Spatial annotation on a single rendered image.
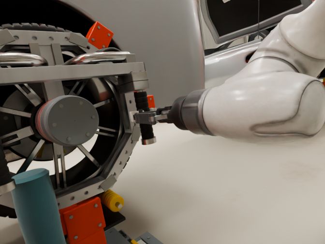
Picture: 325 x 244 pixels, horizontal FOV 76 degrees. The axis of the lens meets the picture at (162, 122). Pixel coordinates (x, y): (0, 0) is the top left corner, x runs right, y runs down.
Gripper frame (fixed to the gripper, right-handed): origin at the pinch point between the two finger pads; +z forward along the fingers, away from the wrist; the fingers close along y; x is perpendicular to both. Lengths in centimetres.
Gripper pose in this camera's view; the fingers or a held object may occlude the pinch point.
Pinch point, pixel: (143, 114)
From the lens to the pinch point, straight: 58.9
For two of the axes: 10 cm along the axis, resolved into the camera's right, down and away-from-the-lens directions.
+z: -6.0, 0.0, 8.0
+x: -1.6, -9.8, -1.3
